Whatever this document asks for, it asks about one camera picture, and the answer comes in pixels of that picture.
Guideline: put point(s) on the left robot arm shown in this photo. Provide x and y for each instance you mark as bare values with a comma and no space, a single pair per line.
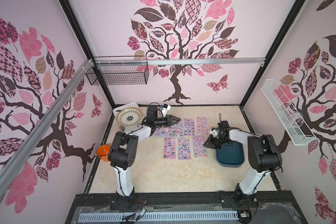
124,149

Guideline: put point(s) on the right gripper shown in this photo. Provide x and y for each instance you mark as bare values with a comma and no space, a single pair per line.
213,140

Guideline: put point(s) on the white slotted cable duct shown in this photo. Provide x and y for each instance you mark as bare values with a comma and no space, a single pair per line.
158,216

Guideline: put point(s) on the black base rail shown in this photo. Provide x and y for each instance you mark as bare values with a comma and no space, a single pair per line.
265,207

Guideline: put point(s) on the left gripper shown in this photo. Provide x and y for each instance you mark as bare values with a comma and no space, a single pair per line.
168,118

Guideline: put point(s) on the aluminium rail left wall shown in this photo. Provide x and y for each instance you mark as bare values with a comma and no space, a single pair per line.
16,162

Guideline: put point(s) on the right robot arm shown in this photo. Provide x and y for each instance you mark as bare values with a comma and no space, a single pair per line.
263,154

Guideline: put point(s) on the aluminium rail back wall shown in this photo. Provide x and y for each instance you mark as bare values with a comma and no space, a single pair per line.
184,61

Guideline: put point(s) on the patterned ceramic plate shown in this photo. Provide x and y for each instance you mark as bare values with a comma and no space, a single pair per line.
129,117

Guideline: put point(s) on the teal plastic storage box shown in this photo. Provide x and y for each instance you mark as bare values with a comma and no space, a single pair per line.
231,155

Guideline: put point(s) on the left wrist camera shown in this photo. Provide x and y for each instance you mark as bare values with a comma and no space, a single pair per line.
164,109

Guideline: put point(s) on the aluminium rail wall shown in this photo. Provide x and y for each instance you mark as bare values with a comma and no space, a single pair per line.
184,61
16,162

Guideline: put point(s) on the white wire basket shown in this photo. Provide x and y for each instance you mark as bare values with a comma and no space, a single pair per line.
280,99

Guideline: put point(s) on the orange mug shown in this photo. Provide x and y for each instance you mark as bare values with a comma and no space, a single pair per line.
103,152

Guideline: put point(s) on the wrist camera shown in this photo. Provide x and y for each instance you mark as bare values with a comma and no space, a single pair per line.
164,109
214,132

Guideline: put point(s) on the pink sticker sheet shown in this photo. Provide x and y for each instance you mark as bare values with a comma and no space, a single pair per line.
166,132
157,133
201,125

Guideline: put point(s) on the black wire basket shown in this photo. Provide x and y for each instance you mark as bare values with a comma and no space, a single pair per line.
121,70

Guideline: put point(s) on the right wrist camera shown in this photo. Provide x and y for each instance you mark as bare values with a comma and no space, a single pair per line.
214,132

